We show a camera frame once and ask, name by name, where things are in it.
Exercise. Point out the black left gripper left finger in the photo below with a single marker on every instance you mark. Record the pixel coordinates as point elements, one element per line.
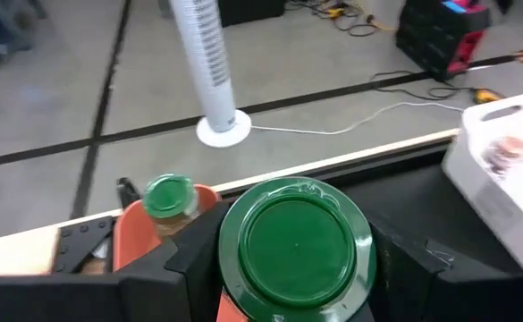
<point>109,299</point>

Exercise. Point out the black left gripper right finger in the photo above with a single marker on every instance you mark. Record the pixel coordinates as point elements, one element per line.
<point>466,299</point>

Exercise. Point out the green-label glass spice jar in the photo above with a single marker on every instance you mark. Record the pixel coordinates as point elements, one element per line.
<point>169,197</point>

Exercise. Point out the green oregano spice jar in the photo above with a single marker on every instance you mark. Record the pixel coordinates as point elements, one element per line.
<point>297,250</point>

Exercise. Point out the wooden tray with jars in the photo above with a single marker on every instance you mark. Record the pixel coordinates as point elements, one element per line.
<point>131,232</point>

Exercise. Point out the white plastic bin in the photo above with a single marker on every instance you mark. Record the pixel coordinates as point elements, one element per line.
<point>511,214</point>

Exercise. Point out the white tower fan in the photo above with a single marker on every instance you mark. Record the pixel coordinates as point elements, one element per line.
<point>212,67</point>

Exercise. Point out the black red tool crate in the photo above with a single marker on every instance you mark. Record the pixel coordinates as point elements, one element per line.
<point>431,40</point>

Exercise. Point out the black floor box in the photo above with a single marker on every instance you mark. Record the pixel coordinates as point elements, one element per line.
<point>252,11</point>

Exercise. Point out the black corner bracket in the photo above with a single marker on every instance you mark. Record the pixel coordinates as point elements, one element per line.
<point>80,246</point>

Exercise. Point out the small black post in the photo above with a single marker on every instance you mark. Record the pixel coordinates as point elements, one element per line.
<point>128,192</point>

